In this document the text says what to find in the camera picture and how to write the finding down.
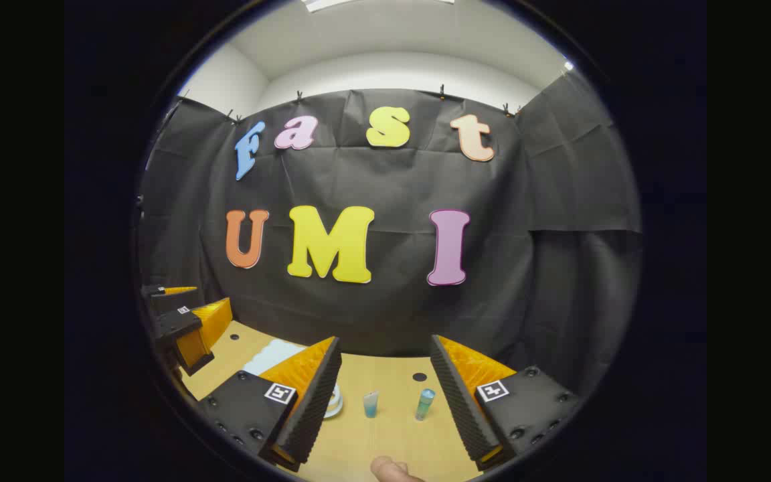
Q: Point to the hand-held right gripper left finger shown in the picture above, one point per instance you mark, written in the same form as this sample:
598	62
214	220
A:
312	408

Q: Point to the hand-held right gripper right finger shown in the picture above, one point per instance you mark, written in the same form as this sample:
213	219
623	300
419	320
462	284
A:
459	402

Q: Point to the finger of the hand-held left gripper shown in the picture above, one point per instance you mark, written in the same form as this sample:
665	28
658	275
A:
175	327
168	300

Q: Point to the blue clear skin care bottle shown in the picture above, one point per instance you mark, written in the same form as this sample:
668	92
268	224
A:
425	404

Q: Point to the blue white skin care tube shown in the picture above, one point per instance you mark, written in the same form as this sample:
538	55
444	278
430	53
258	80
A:
371	404

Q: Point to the light blue suitcase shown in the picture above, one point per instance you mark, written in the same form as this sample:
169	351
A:
278	355

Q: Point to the black backdrop cloth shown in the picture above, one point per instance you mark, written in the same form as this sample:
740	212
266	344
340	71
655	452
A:
392	181

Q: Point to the ceiling light panel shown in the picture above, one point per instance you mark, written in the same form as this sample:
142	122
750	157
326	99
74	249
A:
322	4

